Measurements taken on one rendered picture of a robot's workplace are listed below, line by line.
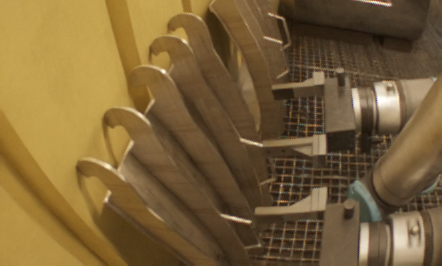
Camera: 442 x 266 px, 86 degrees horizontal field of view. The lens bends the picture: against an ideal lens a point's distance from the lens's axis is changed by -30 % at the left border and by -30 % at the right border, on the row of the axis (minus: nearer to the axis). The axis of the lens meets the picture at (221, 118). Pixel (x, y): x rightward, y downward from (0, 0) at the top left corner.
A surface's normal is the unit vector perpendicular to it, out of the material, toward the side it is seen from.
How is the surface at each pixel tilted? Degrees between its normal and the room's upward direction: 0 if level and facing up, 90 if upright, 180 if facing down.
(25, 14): 90
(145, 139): 90
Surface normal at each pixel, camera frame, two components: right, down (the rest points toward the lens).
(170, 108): -0.21, 0.69
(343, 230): -0.32, -0.72
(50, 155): 0.97, 0.08
